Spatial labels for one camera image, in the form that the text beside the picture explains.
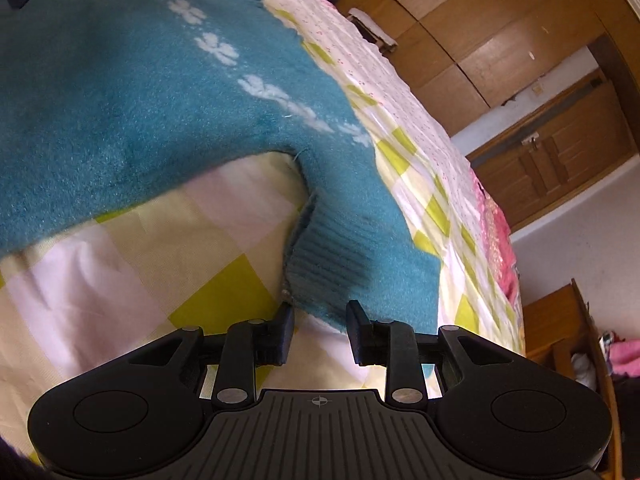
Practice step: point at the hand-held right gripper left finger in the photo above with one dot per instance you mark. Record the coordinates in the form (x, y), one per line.
(286, 332)

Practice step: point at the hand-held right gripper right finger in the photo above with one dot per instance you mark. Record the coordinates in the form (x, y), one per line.
(356, 332)

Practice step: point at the teal knitted sweater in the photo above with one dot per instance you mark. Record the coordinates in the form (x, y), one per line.
(125, 110)

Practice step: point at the wooden cabinet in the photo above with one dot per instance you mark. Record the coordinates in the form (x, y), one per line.
(545, 320)

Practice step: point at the yellow-green checked bed sheet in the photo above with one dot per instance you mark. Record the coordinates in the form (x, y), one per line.
(100, 270)

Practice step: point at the pink cloth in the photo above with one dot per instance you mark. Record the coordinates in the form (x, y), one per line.
(625, 355)

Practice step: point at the wooden door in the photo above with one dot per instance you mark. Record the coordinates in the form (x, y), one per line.
(575, 160)

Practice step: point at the cherry print bed sheet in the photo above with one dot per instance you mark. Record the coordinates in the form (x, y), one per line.
(360, 45)

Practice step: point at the stool with white cushion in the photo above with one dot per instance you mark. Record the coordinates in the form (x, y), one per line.
(370, 22)

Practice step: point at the wooden wardrobe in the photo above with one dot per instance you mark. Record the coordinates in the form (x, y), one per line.
(475, 20)

